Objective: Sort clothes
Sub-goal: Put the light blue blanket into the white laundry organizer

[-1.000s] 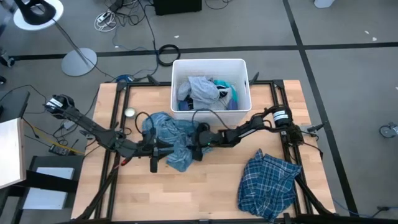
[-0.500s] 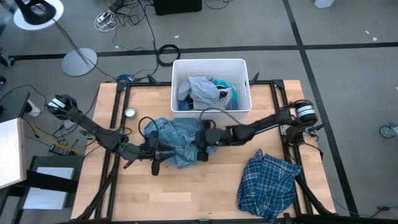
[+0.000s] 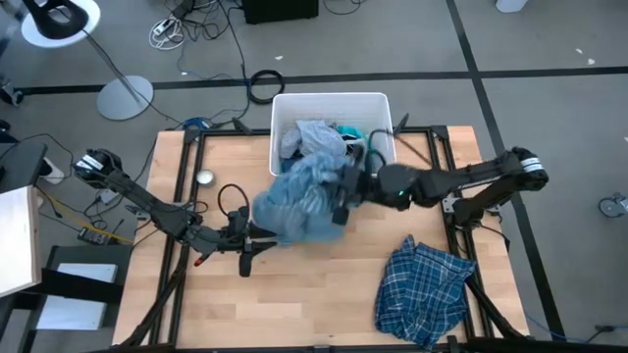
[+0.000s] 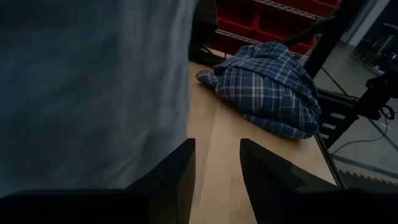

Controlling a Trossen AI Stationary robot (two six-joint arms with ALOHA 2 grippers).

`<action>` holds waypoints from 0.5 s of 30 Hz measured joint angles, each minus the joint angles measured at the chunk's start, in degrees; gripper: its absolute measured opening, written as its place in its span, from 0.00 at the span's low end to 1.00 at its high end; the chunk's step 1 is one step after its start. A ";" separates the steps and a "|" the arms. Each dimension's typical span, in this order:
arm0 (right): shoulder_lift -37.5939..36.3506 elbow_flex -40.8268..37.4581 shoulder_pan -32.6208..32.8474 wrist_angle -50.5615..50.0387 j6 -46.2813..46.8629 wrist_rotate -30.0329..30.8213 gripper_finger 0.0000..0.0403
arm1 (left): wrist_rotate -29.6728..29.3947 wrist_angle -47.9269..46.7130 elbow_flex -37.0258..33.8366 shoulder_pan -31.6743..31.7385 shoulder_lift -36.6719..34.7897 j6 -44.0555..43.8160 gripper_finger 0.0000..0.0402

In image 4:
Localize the blue plaid shirt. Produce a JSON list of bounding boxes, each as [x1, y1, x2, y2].
[[195, 41, 322, 140]]

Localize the black equipment stand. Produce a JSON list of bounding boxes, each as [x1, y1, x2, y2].
[[357, 70, 398, 121]]

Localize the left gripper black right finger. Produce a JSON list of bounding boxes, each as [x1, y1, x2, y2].
[[239, 138, 398, 224]]

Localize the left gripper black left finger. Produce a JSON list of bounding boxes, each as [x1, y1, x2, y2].
[[0, 138, 197, 224]]

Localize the grey hooded sweatshirt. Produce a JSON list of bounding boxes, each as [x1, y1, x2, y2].
[[0, 0, 200, 198]]

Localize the black table frame bracket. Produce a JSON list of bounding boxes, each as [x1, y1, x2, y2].
[[315, 88, 361, 149]]

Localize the black frame post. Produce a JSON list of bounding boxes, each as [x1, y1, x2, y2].
[[282, 0, 371, 79]]

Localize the red storage bin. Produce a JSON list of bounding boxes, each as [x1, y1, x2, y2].
[[216, 0, 261, 37], [254, 7, 318, 55], [273, 0, 341, 18]]

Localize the red storage bins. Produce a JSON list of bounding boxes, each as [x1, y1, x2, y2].
[[214, 0, 343, 60]]

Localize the black floor cable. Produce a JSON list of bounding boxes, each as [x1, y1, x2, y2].
[[329, 105, 396, 155]]

